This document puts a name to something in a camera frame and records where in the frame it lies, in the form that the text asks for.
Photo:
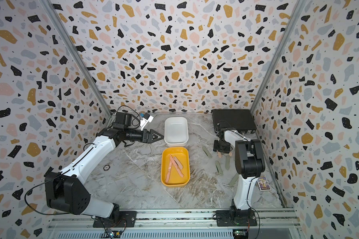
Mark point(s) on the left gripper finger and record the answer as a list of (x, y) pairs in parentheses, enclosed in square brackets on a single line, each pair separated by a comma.
[(156, 134), (156, 139)]

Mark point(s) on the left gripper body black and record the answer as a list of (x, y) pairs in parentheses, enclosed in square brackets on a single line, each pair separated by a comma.
[(134, 135)]

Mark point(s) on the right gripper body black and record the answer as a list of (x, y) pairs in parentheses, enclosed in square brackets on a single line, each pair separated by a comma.
[(220, 147)]

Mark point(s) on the white storage box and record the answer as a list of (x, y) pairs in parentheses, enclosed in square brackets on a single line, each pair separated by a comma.
[(176, 132)]

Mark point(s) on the long pink fruit knife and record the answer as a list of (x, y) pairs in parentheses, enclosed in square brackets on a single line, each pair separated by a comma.
[(169, 169)]

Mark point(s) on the yellow storage box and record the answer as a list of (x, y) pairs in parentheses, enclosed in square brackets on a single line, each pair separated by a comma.
[(175, 180)]

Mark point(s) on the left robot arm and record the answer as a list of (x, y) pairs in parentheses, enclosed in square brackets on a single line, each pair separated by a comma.
[(65, 190)]

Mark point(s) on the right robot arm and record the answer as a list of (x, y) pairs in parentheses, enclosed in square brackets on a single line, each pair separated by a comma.
[(249, 164)]

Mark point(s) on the black carrying case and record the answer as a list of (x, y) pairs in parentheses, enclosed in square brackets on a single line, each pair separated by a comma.
[(239, 119)]

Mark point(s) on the colourful card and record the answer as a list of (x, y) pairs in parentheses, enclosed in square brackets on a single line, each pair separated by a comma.
[(263, 183)]

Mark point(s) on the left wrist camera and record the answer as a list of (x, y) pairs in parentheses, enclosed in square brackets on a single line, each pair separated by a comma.
[(145, 119)]

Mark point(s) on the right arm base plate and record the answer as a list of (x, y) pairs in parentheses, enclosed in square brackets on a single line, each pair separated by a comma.
[(231, 218)]

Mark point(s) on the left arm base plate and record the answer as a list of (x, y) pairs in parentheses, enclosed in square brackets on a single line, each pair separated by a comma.
[(119, 219)]

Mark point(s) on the aluminium mounting rail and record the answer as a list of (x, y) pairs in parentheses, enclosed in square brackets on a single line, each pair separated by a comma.
[(278, 223)]

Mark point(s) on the circuit board with wires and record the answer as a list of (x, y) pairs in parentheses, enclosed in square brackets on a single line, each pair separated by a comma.
[(113, 234)]

